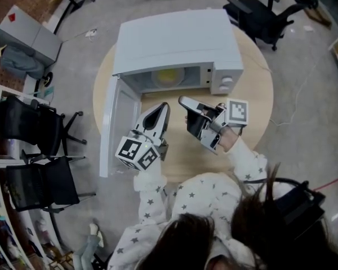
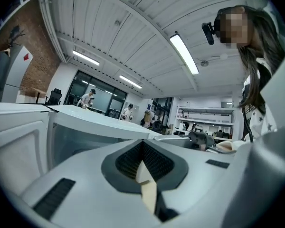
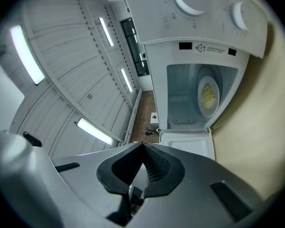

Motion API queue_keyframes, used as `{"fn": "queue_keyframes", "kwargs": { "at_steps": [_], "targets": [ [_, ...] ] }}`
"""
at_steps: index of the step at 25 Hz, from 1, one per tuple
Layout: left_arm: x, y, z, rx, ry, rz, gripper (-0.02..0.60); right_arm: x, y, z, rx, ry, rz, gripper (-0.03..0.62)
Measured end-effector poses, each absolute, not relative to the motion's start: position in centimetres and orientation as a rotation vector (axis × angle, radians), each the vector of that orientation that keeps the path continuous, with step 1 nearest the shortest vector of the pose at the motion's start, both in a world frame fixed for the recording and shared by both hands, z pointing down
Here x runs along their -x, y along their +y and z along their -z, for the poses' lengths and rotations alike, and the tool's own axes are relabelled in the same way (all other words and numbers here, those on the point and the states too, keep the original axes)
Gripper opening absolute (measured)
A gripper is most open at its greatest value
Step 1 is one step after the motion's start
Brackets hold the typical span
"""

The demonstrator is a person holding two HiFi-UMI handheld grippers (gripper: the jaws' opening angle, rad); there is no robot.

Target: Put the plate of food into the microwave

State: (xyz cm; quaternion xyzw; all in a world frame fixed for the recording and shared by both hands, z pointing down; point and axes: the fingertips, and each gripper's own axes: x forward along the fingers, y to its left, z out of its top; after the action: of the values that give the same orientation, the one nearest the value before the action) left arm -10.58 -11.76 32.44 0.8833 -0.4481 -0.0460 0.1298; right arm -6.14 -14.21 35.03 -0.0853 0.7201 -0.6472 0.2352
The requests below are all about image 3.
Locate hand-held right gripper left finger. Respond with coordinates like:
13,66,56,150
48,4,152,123
51,142,145,227

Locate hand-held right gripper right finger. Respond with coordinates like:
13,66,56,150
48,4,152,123
132,142,265,228

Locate white round plate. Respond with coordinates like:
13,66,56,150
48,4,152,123
197,76,220,118

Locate yellow-green food strips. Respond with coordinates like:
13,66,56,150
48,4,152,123
200,84,216,109

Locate white microwave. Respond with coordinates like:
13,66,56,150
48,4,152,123
120,0,269,162

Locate long ceiling light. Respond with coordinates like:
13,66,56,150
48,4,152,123
9,24,46,86
98,17,115,48
76,117,114,146
120,68,133,93

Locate black twig ornament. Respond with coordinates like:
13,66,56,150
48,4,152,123
144,126,158,136

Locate grey cabinet with red label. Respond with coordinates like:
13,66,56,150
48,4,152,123
150,112,160,130

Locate dark window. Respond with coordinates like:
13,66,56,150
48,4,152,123
120,18,150,76

